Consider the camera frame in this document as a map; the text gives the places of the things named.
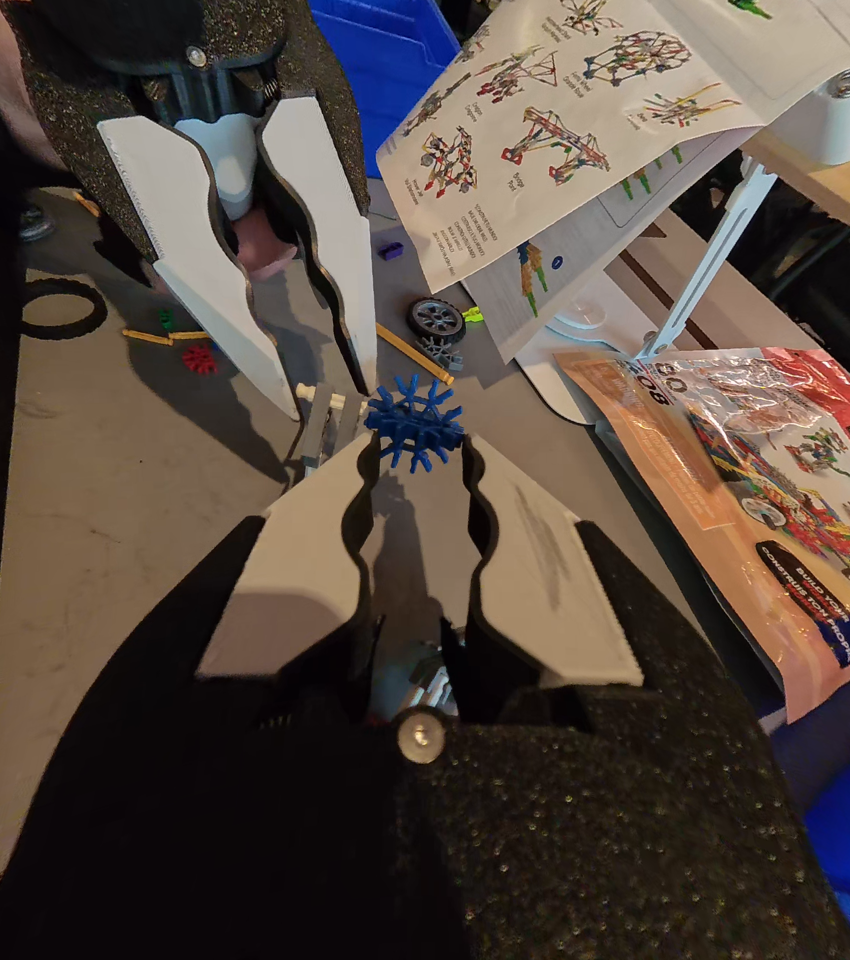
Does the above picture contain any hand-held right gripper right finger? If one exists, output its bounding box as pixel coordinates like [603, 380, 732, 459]
[461, 435, 645, 724]

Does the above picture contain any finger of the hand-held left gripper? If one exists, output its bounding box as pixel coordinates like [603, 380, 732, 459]
[97, 118, 302, 421]
[256, 92, 381, 397]

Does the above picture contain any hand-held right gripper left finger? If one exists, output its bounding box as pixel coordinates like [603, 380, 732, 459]
[194, 432, 387, 724]

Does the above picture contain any blue snowflake toy connector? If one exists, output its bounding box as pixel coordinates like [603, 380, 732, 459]
[363, 372, 467, 475]

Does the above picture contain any person's left hand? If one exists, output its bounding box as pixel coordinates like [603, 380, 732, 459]
[0, 0, 300, 286]

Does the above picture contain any black toy tire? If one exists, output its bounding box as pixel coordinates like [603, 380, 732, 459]
[20, 277, 108, 342]

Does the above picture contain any grey toy wheel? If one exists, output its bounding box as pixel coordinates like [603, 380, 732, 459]
[406, 297, 467, 342]

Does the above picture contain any long yellow toy rod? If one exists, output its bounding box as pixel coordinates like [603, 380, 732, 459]
[376, 322, 456, 387]

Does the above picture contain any grey snowflake toy connector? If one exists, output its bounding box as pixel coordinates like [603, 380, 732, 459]
[417, 335, 465, 372]

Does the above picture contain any printed toy set bag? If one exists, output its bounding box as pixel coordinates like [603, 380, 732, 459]
[552, 345, 850, 725]

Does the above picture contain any toy instruction booklet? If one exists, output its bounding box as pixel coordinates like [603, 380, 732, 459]
[376, 0, 850, 365]

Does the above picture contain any white book stand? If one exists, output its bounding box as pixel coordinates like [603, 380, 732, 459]
[515, 52, 850, 425]

